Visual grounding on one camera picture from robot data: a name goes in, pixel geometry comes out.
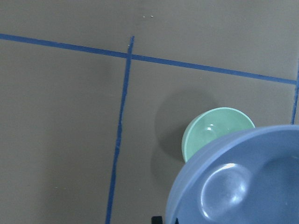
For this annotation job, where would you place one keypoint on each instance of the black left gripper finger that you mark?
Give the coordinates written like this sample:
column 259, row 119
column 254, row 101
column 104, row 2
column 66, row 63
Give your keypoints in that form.
column 157, row 220

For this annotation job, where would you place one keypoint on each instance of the green bowl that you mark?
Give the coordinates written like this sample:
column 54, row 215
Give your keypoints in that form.
column 210, row 126

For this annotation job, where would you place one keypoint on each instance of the blue bowl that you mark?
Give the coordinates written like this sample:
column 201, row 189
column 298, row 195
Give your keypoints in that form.
column 248, row 177

